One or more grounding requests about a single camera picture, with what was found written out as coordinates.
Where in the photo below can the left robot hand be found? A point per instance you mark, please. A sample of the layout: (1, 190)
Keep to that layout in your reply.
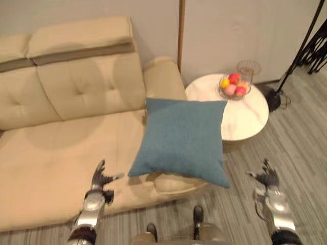
(100, 176)

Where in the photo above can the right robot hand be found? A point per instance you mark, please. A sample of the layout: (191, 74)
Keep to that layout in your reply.
(268, 178)

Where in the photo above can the blue fabric cushion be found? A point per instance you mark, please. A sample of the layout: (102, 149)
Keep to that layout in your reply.
(181, 137)

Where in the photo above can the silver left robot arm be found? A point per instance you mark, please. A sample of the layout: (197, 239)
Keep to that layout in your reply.
(89, 211)

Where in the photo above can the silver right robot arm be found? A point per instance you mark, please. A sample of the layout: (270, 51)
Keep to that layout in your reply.
(279, 211)

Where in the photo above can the beige leather sofa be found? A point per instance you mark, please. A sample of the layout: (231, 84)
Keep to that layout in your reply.
(64, 143)

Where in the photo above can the round white marble side table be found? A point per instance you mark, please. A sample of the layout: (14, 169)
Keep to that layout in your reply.
(245, 120)

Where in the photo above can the red apple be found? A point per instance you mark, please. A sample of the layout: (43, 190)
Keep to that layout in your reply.
(240, 91)
(234, 77)

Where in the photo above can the pink peach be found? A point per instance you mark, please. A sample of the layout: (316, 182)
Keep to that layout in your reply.
(230, 89)

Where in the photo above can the orange fruit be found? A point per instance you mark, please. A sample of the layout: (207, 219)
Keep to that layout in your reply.
(244, 84)

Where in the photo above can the yellow round fruit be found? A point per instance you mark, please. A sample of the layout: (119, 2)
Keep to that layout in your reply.
(225, 82)

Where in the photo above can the black tripod stand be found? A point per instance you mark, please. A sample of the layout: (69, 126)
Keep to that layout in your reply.
(302, 48)

